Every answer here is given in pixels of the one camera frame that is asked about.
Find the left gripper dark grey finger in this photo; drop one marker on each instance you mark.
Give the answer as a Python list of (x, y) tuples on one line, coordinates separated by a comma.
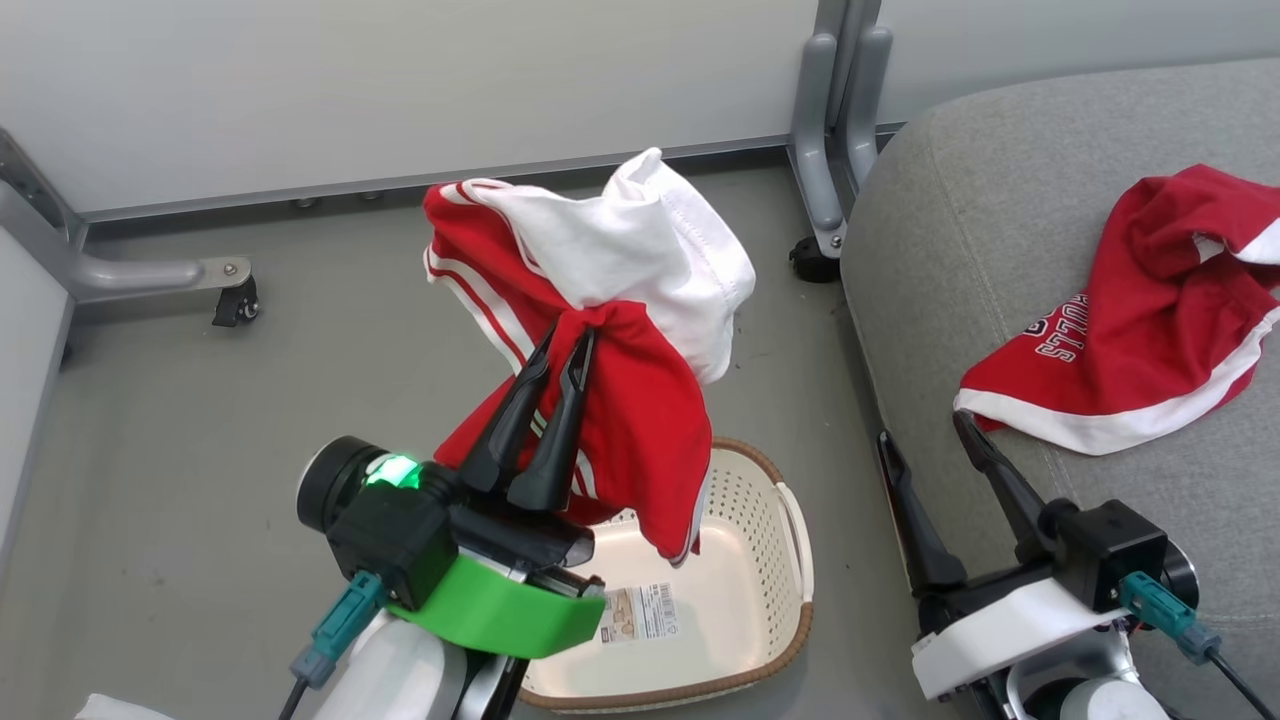
[(505, 430), (555, 450)]

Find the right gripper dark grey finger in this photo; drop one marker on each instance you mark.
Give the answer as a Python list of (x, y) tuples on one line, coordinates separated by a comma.
[(920, 530), (1000, 480)]

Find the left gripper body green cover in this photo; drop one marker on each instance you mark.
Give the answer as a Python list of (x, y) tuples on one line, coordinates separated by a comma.
[(500, 615)]

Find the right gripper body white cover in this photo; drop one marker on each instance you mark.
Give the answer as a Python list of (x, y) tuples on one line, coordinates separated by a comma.
[(1000, 630)]

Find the red shorts white stripes lining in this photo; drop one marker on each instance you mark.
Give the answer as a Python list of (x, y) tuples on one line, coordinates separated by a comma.
[(640, 400)]

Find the red garment white trim lettering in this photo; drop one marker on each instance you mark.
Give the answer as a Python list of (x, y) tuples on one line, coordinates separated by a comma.
[(1130, 330)]

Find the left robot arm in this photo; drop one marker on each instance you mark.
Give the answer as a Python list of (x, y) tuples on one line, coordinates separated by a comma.
[(400, 670)]

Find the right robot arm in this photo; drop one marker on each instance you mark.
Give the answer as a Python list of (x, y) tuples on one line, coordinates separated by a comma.
[(1100, 700)]

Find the grey fabric sofa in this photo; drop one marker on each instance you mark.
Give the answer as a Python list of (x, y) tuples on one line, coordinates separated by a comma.
[(1000, 200)]

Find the paper barcode label sticker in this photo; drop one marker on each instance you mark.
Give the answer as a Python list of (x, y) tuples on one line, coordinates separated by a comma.
[(638, 612)]

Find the beige perforated laundry basket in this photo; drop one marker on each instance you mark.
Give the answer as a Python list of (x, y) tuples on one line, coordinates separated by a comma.
[(740, 590)]

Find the black caster wheel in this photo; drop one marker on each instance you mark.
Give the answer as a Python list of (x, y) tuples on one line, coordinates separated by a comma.
[(810, 262), (236, 303)]

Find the grey metal partition leg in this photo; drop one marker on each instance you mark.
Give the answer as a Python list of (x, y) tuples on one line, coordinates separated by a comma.
[(130, 275), (815, 150)]

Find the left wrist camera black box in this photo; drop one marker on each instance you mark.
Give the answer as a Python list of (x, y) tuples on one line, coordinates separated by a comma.
[(390, 548)]

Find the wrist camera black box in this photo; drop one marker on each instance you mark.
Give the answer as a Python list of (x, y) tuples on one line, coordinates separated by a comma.
[(390, 548), (1110, 555)]

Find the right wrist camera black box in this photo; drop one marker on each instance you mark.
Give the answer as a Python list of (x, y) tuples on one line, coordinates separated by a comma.
[(1110, 555)]

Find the grey aluminium partition rail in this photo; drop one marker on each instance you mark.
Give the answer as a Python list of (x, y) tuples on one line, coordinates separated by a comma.
[(350, 185)]

